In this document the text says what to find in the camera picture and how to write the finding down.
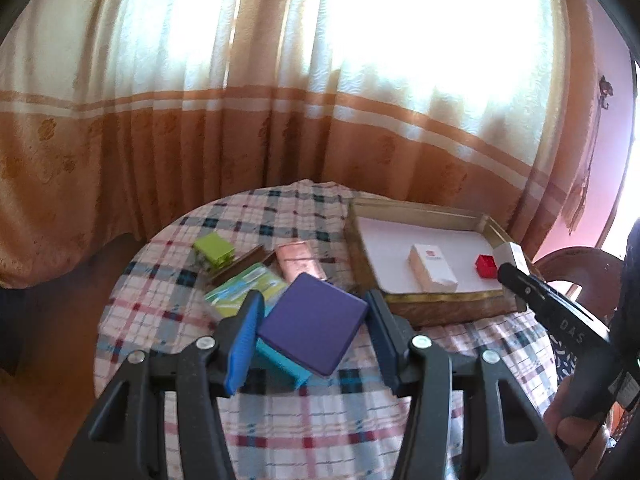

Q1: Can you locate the person's right hand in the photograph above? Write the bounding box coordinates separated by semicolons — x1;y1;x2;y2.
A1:
542;375;613;466

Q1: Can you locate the orange and cream curtain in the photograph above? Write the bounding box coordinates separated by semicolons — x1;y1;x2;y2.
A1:
0;0;601;291

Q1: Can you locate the green plastic packet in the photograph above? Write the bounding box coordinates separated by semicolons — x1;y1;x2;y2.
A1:
204;262;288;318

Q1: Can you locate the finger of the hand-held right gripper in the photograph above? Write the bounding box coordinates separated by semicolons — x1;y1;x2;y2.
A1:
497;262;563;321

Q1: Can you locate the white paper liner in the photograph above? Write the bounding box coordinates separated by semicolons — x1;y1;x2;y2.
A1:
357;215;501;295

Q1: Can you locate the small white box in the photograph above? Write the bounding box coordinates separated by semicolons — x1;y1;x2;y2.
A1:
492;241;528;276

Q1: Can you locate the purple square box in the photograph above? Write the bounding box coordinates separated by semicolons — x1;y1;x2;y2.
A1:
256;272;370;377

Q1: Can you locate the copper tin box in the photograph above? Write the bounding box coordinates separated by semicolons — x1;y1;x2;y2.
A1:
274;242;328;283

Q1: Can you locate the red building block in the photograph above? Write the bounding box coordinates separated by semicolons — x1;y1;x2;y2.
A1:
474;254;499;279

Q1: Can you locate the gold metal tray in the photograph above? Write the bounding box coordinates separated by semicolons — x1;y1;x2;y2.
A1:
345;197;543;328

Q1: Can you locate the plaid tablecloth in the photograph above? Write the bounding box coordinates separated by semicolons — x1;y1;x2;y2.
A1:
97;180;556;480

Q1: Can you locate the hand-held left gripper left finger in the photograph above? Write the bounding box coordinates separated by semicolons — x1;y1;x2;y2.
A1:
55;290;266;480

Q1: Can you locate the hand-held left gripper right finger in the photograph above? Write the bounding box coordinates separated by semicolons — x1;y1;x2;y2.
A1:
364;289;573;480

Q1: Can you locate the green building block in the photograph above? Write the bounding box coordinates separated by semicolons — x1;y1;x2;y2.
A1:
192;232;237;268

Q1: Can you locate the dark brown box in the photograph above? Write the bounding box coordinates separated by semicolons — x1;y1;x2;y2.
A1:
207;245;278;286

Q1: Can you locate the teal building block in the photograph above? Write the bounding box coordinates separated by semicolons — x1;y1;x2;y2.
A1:
250;337;313;391

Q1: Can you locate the white box with red label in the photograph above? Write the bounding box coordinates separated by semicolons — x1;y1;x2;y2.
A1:
407;243;459;292

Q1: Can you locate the dark patterned clothing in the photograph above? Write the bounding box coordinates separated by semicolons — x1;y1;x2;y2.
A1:
549;332;576;386

